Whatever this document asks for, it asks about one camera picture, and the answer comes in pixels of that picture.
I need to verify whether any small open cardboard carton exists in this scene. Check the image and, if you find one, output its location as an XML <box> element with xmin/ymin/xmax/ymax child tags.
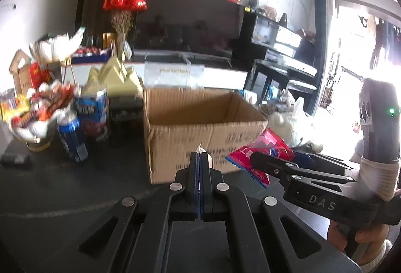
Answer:
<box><xmin>9</xmin><ymin>49</ymin><xmax>41</xmax><ymax>95</ymax></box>

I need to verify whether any red box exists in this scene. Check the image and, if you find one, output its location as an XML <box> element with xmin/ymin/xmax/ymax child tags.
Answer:
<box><xmin>30</xmin><ymin>62</ymin><xmax>54</xmax><ymax>89</ymax></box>

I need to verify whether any small black case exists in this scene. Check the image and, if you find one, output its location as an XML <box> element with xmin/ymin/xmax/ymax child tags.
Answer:
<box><xmin>0</xmin><ymin>152</ymin><xmax>32</xmax><ymax>165</ymax></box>

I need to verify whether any blue snack canister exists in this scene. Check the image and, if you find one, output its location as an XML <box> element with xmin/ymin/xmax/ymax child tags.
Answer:
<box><xmin>73</xmin><ymin>88</ymin><xmax>111</xmax><ymax>142</ymax></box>

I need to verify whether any clear acrylic sign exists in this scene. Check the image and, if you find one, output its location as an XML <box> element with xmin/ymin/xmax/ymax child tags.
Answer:
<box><xmin>144</xmin><ymin>62</ymin><xmax>206</xmax><ymax>87</ymax></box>

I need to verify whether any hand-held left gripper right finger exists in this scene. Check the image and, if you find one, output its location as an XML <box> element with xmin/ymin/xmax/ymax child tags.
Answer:
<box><xmin>200</xmin><ymin>152</ymin><xmax>361</xmax><ymax>273</ymax></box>

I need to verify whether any yellow paper bag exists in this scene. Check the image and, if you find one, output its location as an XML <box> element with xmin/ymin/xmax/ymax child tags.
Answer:
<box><xmin>82</xmin><ymin>55</ymin><xmax>145</xmax><ymax>96</ymax></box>

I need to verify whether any person's right hand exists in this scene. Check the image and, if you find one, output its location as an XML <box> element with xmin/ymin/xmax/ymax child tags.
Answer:
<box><xmin>327</xmin><ymin>218</ymin><xmax>390</xmax><ymax>251</ymax></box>

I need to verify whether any brown plush toy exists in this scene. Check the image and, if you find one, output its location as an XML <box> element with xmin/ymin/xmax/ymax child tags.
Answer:
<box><xmin>260</xmin><ymin>5</ymin><xmax>278</xmax><ymax>18</ymax></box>

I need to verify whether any blue soda can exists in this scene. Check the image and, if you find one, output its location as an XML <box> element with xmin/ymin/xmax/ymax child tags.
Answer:
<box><xmin>57</xmin><ymin>112</ymin><xmax>90</xmax><ymax>162</ymax></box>

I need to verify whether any large cardboard box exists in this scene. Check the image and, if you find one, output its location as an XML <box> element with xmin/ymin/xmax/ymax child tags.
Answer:
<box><xmin>143</xmin><ymin>87</ymin><xmax>269</xmax><ymax>185</ymax></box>

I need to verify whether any large red biscuit packet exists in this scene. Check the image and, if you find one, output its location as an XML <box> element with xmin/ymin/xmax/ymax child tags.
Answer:
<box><xmin>228</xmin><ymin>127</ymin><xmax>296</xmax><ymax>189</ymax></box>

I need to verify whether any white plush toy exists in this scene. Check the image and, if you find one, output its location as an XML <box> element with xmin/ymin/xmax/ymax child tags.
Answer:
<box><xmin>266</xmin><ymin>98</ymin><xmax>323</xmax><ymax>151</ymax></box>

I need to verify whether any white leaf dish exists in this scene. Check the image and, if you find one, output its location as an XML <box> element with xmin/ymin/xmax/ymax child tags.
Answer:
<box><xmin>9</xmin><ymin>116</ymin><xmax>60</xmax><ymax>144</ymax></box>
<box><xmin>29</xmin><ymin>27</ymin><xmax>86</xmax><ymax>62</ymax></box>

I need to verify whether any blue tray of red packets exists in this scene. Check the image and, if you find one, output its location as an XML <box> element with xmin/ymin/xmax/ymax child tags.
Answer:
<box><xmin>72</xmin><ymin>46</ymin><xmax>112</xmax><ymax>64</ymax></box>

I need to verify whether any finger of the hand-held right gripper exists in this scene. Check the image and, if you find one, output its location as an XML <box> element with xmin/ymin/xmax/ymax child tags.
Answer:
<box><xmin>291</xmin><ymin>150</ymin><xmax>361</xmax><ymax>171</ymax></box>
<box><xmin>250</xmin><ymin>152</ymin><xmax>358</xmax><ymax>186</ymax></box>

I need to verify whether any black television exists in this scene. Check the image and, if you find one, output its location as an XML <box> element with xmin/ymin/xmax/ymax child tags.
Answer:
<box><xmin>133</xmin><ymin>0</ymin><xmax>245</xmax><ymax>59</ymax></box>

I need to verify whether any pile of assorted snack packets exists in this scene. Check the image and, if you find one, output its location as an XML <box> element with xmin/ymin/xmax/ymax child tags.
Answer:
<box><xmin>0</xmin><ymin>80</ymin><xmax>79</xmax><ymax>132</ymax></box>

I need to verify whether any person's right forearm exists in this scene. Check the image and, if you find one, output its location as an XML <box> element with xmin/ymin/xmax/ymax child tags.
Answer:
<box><xmin>360</xmin><ymin>238</ymin><xmax>395</xmax><ymax>272</ymax></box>

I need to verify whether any white gold snack packet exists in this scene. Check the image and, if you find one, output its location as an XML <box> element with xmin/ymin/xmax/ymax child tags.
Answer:
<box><xmin>197</xmin><ymin>142</ymin><xmax>215</xmax><ymax>170</ymax></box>

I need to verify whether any gold dish stand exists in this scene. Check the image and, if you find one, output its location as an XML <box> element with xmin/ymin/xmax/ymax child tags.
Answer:
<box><xmin>25</xmin><ymin>138</ymin><xmax>52</xmax><ymax>153</ymax></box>

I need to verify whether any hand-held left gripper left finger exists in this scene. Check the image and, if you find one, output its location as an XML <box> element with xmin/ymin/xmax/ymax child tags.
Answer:
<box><xmin>44</xmin><ymin>151</ymin><xmax>200</xmax><ymax>273</ymax></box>

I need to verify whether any dried flower bunch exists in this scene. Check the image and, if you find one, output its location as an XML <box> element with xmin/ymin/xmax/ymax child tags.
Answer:
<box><xmin>108</xmin><ymin>10</ymin><xmax>135</xmax><ymax>61</ymax></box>

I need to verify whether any black box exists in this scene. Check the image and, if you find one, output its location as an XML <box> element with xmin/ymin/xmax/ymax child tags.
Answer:
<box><xmin>108</xmin><ymin>94</ymin><xmax>145</xmax><ymax>123</ymax></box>

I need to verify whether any black piano bench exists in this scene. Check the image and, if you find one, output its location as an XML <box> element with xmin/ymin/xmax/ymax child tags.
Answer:
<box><xmin>286</xmin><ymin>79</ymin><xmax>317</xmax><ymax>114</ymax></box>

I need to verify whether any black piano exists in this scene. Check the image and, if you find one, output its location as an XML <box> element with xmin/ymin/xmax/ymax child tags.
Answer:
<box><xmin>243</xmin><ymin>12</ymin><xmax>318</xmax><ymax>104</ymax></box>

